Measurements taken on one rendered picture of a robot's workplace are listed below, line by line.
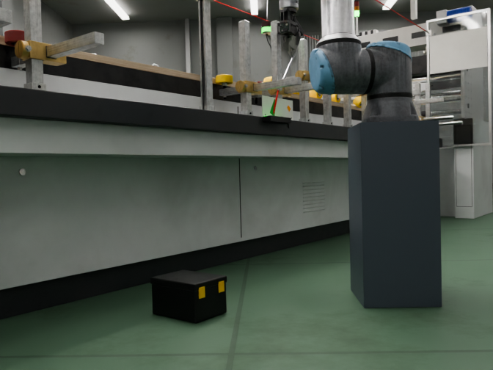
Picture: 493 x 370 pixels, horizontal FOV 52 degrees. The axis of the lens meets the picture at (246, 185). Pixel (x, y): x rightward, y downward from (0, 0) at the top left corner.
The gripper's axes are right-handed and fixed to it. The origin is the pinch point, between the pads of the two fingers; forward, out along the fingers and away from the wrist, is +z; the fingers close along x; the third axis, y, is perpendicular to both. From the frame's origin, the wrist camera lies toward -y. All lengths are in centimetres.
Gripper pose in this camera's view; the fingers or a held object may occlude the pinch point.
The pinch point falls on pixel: (292, 53)
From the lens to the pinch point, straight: 249.5
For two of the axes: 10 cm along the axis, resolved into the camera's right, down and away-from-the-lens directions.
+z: 0.2, 10.0, 0.3
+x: 7.9, 0.0, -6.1
